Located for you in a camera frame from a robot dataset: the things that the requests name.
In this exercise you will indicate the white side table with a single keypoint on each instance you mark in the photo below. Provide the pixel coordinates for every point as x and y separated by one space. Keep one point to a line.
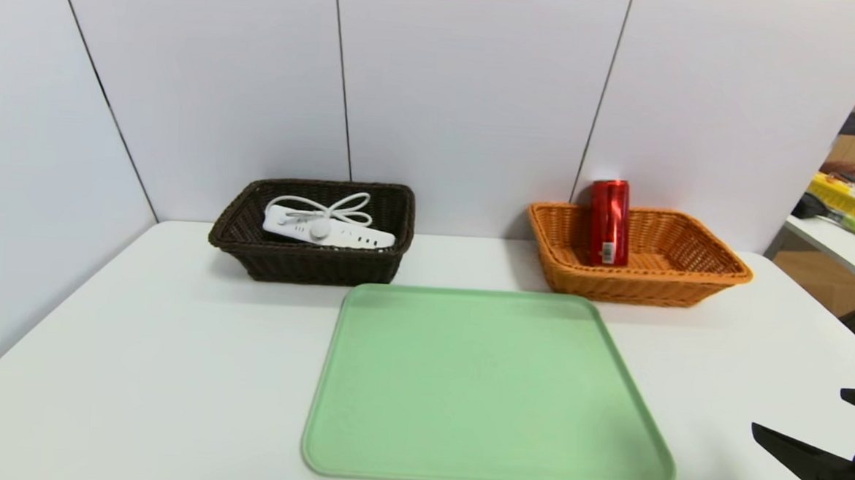
837 250

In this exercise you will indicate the yellow cardboard box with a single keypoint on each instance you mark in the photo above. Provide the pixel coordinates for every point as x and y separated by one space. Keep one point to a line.
850 198

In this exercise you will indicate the red drink can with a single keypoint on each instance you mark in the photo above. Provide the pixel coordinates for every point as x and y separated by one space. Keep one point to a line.
610 220

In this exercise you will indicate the dark brown wicker basket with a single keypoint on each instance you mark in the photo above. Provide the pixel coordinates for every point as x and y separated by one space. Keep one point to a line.
309 263

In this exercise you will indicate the white power strip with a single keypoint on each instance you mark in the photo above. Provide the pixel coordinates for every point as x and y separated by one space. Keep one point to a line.
347 237

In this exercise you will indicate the light green plastic tray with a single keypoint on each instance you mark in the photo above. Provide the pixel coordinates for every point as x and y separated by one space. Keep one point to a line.
493 390

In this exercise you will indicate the orange wicker basket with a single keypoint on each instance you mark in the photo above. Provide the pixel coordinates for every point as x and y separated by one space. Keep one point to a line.
690 246

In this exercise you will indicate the dark brown background item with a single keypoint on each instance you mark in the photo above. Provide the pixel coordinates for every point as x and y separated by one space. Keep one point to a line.
847 170

